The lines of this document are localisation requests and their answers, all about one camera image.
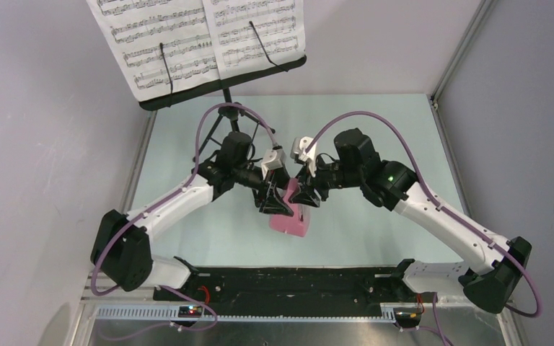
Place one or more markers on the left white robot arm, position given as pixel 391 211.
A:
pixel 123 245

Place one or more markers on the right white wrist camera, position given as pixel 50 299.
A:
pixel 303 151

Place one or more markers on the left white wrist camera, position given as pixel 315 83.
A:
pixel 272 160

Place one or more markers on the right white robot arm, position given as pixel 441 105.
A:
pixel 490 263

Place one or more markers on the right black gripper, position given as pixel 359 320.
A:
pixel 304 194

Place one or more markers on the pink metronome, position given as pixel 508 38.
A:
pixel 296 225

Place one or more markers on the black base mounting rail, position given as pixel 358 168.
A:
pixel 300 292

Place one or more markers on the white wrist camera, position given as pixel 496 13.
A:
pixel 272 160
pixel 303 151

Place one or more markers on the black perforated music stand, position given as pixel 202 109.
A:
pixel 227 109

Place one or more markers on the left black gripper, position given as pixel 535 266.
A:
pixel 272 202

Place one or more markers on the white sheet music page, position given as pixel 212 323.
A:
pixel 251 36
pixel 161 46

